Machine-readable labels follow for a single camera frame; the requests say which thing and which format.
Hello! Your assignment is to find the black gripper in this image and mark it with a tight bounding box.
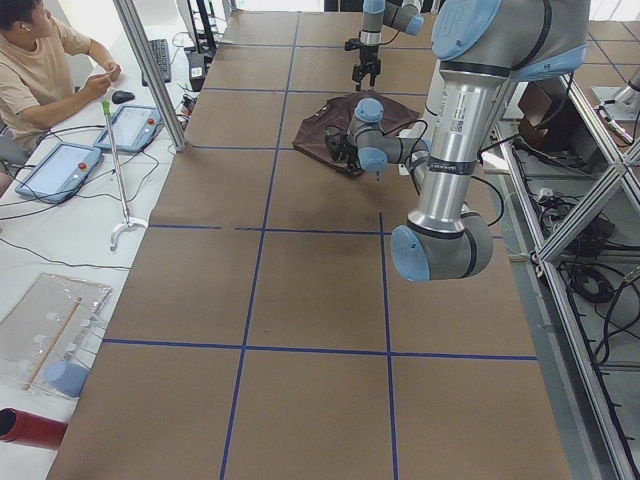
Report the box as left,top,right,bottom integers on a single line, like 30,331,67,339
352,44,381,91
342,143,361,175

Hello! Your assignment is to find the brown t-shirt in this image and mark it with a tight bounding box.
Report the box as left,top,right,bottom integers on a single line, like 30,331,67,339
293,91,418,178

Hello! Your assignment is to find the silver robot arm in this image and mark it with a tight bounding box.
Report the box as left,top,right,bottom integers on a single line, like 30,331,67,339
344,0,424,91
346,1,590,282

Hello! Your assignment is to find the black keyboard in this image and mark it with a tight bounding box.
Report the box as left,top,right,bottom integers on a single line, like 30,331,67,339
148,39,172,83

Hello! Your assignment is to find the far teach pendant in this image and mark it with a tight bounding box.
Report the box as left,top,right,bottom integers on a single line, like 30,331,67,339
109,104,161,153

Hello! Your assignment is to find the teach pendant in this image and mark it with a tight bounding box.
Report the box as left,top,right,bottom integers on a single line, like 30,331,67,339
15,142,102,204
109,104,161,153

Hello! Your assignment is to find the green grabber tool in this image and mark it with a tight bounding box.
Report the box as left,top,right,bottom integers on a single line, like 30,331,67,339
101,100,148,253

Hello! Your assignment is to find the black computer mouse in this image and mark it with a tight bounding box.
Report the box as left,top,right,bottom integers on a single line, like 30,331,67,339
111,90,135,105

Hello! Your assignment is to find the near teach pendant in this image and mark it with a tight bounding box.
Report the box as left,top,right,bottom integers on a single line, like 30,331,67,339
15,142,102,204

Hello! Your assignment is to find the seated person beige shirt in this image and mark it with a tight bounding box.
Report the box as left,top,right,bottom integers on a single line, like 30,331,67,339
0,0,124,186

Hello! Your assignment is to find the silver foil bag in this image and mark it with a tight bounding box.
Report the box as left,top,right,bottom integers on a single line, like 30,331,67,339
1,274,112,398

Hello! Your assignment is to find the blue plastic cup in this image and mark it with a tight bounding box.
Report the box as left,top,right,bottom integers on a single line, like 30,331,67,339
45,360,90,398

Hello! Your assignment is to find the red cylinder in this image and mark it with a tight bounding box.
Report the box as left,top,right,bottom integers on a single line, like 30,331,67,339
1,408,68,450

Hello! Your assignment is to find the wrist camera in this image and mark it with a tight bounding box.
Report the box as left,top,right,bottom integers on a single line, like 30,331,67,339
344,38,362,51
324,131,348,162

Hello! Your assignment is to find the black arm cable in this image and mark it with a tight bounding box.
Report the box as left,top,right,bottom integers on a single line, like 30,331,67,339
394,119,506,226

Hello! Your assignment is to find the aluminium frame post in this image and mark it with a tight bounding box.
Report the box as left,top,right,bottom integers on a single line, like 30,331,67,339
113,0,187,152

